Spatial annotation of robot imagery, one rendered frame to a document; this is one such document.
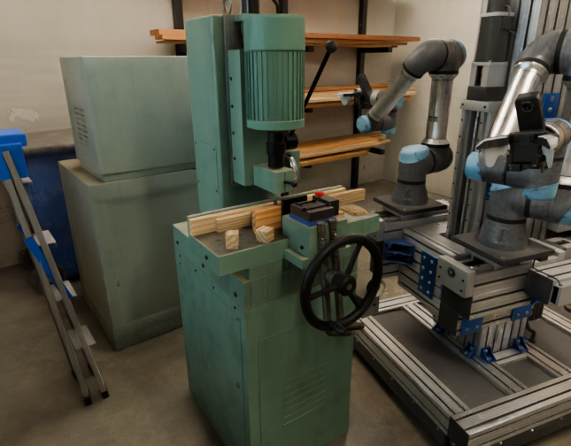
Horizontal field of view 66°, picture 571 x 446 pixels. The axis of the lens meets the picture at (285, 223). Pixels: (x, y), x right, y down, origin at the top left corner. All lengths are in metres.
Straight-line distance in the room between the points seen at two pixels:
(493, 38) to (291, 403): 1.40
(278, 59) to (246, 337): 0.80
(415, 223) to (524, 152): 0.96
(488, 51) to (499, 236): 0.62
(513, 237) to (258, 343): 0.86
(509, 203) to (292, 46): 0.81
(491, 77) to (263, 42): 0.81
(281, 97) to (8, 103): 2.47
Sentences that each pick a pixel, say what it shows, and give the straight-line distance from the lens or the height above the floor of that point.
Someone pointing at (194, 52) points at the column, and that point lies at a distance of 1.60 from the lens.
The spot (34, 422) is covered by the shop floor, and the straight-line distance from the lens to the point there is 2.22.
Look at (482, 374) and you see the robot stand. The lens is 1.99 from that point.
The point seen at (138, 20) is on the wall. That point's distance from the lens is 3.68.
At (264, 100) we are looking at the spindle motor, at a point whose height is 1.28.
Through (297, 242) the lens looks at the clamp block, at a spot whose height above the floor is 0.90.
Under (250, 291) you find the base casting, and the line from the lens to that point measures 1.27.
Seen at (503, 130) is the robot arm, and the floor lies 1.21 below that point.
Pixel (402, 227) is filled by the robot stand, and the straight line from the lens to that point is 1.89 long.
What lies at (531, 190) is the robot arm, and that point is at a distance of 1.23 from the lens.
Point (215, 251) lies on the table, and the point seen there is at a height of 0.90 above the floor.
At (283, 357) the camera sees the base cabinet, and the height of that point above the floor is 0.49.
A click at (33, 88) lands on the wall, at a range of 3.49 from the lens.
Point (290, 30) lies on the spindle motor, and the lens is 1.28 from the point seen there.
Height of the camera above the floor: 1.39
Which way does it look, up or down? 21 degrees down
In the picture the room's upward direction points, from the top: straight up
